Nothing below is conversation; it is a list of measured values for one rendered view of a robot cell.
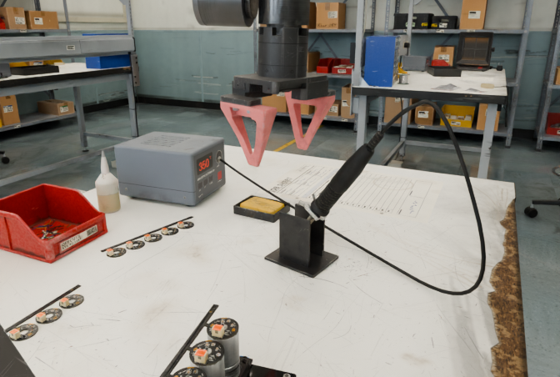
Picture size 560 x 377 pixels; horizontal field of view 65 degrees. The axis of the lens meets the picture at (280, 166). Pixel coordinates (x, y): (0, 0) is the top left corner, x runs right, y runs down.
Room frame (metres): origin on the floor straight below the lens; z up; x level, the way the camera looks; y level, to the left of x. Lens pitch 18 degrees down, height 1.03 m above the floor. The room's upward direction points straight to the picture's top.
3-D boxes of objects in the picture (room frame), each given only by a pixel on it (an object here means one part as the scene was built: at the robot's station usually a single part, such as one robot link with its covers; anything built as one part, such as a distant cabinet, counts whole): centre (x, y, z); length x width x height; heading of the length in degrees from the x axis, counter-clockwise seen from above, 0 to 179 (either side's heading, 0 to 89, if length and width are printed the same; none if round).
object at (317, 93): (0.55, -0.02, 0.93); 0.07 x 0.07 x 0.09; 52
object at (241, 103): (0.49, 0.02, 0.93); 0.07 x 0.07 x 0.09; 52
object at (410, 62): (3.06, -0.93, 0.80); 0.15 x 0.12 x 0.10; 58
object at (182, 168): (0.74, 0.19, 0.80); 0.15 x 0.12 x 0.10; 70
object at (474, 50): (3.11, -1.38, 0.88); 0.30 x 0.23 x 0.25; 64
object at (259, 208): (0.65, 0.03, 0.76); 0.07 x 0.05 x 0.02; 61
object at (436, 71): (2.79, -1.02, 0.77); 0.24 x 0.16 x 0.04; 171
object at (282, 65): (0.52, 0.00, 1.00); 0.10 x 0.07 x 0.07; 142
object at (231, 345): (0.29, 0.04, 0.79); 0.02 x 0.02 x 0.05
